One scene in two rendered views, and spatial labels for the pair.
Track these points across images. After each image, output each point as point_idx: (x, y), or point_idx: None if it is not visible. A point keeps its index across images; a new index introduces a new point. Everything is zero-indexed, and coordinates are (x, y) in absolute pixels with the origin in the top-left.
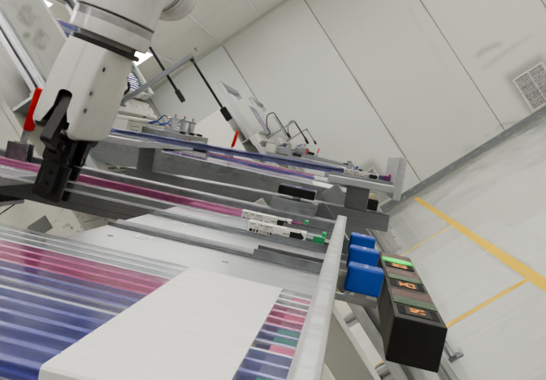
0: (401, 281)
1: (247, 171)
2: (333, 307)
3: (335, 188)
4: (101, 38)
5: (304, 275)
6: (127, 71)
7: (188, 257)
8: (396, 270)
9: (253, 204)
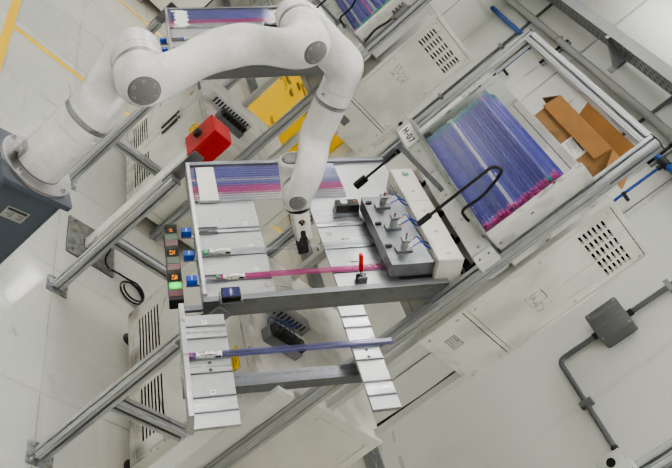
0: (174, 255)
1: None
2: (208, 431)
3: None
4: None
5: (201, 224)
6: (291, 215)
7: (228, 216)
8: (175, 267)
9: (249, 293)
